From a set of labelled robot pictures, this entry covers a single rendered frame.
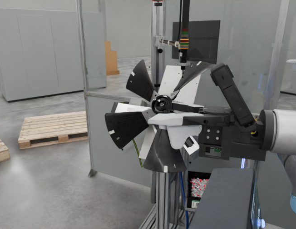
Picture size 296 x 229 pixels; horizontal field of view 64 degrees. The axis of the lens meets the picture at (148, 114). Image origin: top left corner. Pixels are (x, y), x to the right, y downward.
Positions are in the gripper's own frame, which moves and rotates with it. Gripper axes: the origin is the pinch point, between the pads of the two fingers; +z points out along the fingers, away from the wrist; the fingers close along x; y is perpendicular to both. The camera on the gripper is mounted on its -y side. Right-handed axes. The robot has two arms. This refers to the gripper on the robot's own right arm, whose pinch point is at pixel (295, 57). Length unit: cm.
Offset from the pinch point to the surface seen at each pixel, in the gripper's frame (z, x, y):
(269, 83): 28.0, 14.3, 23.3
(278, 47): 27.1, 18.5, -1.3
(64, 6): 1265, 16, -130
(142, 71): 42, -75, -2
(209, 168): 56, -20, 100
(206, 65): 17.6, -46.3, -2.6
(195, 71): 21, -52, 0
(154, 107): 21, -79, 14
